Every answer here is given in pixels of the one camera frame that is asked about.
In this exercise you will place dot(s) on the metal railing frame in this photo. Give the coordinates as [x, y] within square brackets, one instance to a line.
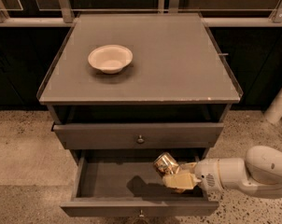
[64, 6]

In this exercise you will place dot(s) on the open grey middle drawer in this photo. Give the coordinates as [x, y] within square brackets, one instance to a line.
[121, 182]

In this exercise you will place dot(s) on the grey drawer cabinet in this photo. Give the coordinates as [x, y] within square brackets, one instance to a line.
[176, 75]

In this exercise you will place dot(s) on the round middle drawer knob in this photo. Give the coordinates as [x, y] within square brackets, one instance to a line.
[141, 214]

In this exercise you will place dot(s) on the round drawer knob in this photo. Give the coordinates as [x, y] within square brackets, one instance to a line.
[140, 139]
[141, 214]

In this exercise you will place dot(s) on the grey top drawer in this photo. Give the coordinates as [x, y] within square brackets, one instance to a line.
[124, 135]

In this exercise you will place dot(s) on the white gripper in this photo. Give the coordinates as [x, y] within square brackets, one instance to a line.
[206, 174]

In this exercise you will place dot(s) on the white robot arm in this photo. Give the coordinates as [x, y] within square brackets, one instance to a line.
[247, 158]

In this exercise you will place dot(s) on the crushed orange can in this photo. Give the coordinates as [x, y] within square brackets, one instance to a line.
[165, 164]

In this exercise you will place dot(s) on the round top drawer knob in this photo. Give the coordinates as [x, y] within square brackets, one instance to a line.
[140, 139]

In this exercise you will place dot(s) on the white paper bowl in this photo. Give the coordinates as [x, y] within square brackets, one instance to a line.
[110, 59]

